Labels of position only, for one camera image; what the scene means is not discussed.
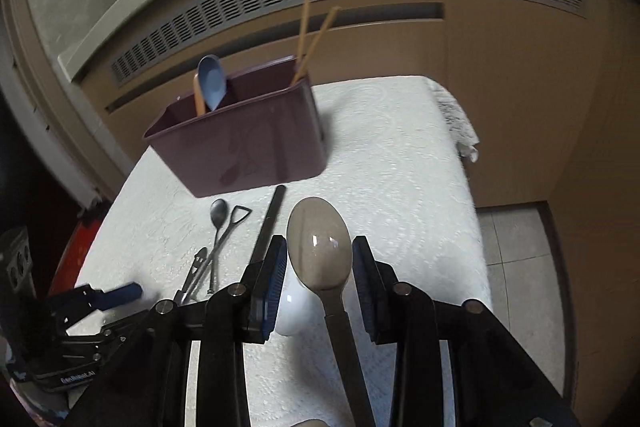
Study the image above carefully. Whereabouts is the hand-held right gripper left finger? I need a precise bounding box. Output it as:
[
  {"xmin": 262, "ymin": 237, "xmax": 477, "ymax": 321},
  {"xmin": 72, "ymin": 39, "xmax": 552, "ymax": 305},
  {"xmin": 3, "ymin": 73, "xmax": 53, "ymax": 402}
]
[{"xmin": 62, "ymin": 234, "xmax": 289, "ymax": 427}]

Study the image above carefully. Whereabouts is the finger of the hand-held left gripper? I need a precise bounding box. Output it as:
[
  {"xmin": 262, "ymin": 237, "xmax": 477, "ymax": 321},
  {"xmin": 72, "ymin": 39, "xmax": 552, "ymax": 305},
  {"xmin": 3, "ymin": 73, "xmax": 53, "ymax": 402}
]
[
  {"xmin": 60, "ymin": 309, "xmax": 151, "ymax": 360},
  {"xmin": 47, "ymin": 282, "xmax": 144, "ymax": 324}
]

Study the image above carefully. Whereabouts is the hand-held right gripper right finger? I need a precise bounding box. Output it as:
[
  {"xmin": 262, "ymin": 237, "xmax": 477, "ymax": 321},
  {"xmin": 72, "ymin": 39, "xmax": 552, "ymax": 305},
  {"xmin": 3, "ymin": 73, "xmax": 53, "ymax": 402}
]
[{"xmin": 351, "ymin": 234, "xmax": 582, "ymax": 427}]

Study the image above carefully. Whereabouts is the purple plastic utensil container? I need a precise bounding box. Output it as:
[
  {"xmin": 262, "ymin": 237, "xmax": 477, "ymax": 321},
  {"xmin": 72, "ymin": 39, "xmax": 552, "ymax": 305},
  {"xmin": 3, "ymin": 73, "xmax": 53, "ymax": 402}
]
[{"xmin": 143, "ymin": 55, "xmax": 329, "ymax": 199}]

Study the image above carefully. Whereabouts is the wooden spoon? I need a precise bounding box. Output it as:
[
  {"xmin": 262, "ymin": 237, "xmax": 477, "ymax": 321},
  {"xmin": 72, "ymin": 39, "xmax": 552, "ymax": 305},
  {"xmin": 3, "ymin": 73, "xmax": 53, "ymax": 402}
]
[{"xmin": 193, "ymin": 73, "xmax": 207, "ymax": 117}]

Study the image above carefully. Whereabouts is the blue plastic spoon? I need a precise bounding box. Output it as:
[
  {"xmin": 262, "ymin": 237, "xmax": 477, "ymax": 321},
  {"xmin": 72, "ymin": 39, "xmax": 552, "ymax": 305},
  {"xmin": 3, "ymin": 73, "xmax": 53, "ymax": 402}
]
[{"xmin": 196, "ymin": 55, "xmax": 229, "ymax": 112}]

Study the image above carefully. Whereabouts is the wooden chopstick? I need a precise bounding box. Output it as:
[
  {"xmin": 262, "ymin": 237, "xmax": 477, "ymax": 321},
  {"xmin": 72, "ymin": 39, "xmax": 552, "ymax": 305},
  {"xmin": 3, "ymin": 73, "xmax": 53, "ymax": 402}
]
[
  {"xmin": 291, "ymin": 6, "xmax": 341, "ymax": 86},
  {"xmin": 295, "ymin": 0, "xmax": 316, "ymax": 60}
]

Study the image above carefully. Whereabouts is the white plastic spoon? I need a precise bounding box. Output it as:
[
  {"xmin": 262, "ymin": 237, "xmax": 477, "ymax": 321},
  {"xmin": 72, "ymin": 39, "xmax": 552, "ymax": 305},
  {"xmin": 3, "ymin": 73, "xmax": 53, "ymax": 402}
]
[{"xmin": 274, "ymin": 274, "xmax": 323, "ymax": 338}]

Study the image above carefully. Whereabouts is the red round object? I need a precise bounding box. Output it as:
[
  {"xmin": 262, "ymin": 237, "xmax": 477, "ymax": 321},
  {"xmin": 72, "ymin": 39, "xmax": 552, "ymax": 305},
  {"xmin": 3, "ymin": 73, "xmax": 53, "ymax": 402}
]
[{"xmin": 50, "ymin": 217, "xmax": 109, "ymax": 294}]

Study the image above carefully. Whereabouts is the dark metal utensil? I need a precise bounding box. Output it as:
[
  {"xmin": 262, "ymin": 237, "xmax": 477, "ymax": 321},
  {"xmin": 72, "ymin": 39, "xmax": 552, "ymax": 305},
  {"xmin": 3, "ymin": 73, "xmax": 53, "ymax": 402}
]
[{"xmin": 174, "ymin": 247, "xmax": 209, "ymax": 306}]

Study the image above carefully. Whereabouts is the small black round spoon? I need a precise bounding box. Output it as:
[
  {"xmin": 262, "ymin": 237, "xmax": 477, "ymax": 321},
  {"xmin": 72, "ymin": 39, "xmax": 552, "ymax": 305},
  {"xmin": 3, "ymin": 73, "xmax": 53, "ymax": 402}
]
[{"xmin": 207, "ymin": 199, "xmax": 230, "ymax": 296}]

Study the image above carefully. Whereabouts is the grey socket strip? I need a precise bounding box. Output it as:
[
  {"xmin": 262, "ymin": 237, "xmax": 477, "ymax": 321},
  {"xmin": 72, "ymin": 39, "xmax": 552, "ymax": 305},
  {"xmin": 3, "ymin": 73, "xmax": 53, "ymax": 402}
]
[{"xmin": 0, "ymin": 229, "xmax": 37, "ymax": 299}]

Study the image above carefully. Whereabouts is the white lace tablecloth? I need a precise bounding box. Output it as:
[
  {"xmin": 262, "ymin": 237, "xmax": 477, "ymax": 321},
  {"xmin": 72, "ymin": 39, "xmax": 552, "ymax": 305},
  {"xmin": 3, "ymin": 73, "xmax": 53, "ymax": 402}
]
[{"xmin": 65, "ymin": 76, "xmax": 496, "ymax": 427}]

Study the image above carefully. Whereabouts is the long grey vent grille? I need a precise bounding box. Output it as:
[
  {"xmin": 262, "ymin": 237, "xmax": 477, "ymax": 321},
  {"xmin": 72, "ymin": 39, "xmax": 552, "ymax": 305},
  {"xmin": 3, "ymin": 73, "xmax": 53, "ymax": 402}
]
[{"xmin": 107, "ymin": 0, "xmax": 345, "ymax": 86}]

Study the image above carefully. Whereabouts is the black flat-handled utensil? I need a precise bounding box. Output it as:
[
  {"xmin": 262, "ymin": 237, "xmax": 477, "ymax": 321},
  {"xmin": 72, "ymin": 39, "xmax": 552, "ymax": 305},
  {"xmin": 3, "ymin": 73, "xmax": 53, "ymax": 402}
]
[{"xmin": 248, "ymin": 185, "xmax": 287, "ymax": 273}]

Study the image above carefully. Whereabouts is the black shovel-handle spoon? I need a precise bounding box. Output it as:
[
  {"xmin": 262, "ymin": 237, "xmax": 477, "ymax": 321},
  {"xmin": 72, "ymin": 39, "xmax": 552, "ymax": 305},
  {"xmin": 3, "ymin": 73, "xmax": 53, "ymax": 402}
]
[{"xmin": 200, "ymin": 205, "xmax": 253, "ymax": 280}]

